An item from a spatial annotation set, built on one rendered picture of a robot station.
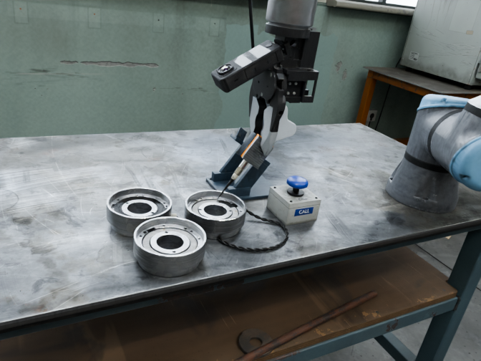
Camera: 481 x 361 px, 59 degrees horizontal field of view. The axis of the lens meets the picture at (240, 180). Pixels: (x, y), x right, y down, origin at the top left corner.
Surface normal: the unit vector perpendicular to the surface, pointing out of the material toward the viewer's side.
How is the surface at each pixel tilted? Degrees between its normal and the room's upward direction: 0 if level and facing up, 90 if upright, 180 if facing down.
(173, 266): 90
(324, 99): 90
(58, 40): 90
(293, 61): 90
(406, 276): 0
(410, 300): 0
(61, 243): 0
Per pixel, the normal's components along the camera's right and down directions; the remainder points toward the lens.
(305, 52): 0.44, 0.44
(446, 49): -0.88, 0.10
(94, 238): 0.12, -0.90
